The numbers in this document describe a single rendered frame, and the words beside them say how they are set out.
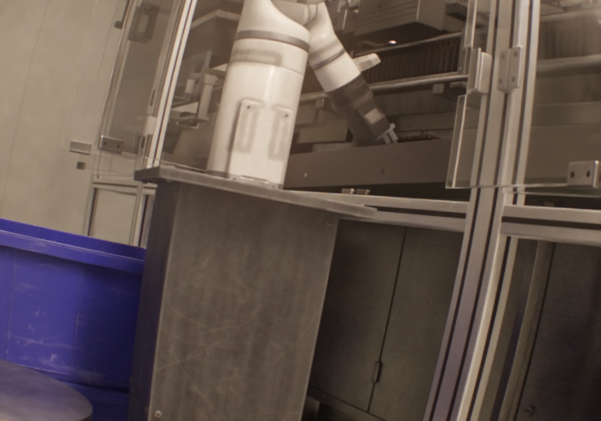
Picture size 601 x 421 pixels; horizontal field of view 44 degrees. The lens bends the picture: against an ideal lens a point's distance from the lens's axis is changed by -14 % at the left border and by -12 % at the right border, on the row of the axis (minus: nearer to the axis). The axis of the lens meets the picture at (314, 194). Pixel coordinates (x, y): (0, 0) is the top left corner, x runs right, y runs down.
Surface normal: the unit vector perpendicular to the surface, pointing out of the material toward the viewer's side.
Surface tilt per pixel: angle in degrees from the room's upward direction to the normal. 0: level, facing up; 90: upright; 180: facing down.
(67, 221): 90
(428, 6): 90
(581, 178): 90
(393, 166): 90
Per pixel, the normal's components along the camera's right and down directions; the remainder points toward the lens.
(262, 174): 0.33, 0.00
